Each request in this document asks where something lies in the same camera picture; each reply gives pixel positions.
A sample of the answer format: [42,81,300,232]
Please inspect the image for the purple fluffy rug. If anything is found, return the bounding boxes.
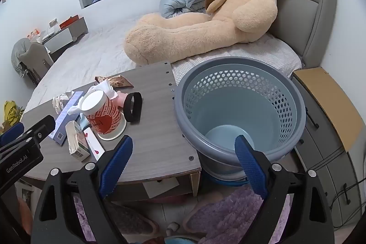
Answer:
[183,187,272,244]

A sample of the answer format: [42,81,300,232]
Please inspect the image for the purple box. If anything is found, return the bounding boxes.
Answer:
[48,90,85,146]

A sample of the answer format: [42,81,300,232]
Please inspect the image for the small white carton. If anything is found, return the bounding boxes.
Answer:
[65,121,90,162]

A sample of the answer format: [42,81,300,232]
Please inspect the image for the yellow plush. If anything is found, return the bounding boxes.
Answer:
[3,100,25,124]

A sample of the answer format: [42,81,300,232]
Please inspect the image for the white paper sheet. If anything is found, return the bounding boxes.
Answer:
[143,178,180,199]

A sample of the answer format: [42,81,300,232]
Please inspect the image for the blue-grey perforated plastic basket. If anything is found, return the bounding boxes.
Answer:
[174,57,306,180]

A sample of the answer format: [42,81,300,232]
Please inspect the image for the red box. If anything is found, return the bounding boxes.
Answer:
[59,15,79,29]

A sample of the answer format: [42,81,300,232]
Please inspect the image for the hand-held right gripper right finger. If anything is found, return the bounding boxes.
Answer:
[234,135,335,244]

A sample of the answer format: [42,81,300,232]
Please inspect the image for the white strip packet red marks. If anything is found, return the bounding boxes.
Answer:
[84,127,106,161]

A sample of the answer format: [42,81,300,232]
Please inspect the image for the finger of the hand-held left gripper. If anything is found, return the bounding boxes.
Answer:
[23,115,56,144]
[0,122,25,149]

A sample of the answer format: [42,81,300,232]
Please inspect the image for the crumpled white wrapper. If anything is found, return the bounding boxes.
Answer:
[52,91,75,114]

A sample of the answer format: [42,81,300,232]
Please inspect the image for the red patterned paper cup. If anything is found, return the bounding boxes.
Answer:
[78,90,127,142]

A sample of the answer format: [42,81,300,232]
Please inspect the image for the grey wooden side table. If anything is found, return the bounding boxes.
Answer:
[20,61,202,199]

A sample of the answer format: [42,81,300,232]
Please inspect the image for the grey nightstand with drawers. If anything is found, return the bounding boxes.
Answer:
[291,67,362,230]

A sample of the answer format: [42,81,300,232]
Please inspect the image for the black band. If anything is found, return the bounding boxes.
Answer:
[124,92,143,123]

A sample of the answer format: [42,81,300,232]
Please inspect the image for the brown patterned snack wrapper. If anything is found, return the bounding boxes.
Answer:
[107,75,134,88]

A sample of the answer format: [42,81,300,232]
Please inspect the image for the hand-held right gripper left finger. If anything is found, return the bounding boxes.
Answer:
[31,135,134,244]

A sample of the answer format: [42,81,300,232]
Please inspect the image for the bed with white sheet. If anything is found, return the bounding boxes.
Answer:
[21,0,302,119]

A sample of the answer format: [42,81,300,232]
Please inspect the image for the grey desk with items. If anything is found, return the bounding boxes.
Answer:
[43,17,89,53]

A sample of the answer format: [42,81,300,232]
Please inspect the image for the grey padded headboard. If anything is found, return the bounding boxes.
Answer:
[216,0,338,70]

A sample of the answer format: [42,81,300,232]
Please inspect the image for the large beige teddy bear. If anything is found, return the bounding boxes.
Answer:
[124,0,287,66]

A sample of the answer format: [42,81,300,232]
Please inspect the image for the white tissue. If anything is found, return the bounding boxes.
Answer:
[87,79,118,100]

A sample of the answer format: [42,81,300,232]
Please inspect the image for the black cable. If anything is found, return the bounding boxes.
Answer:
[329,181,366,229]

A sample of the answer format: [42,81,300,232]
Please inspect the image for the grey chair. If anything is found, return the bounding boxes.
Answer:
[11,38,55,86]

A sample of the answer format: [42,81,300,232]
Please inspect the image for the purple fluffy slipper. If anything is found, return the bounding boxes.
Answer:
[73,193,159,241]

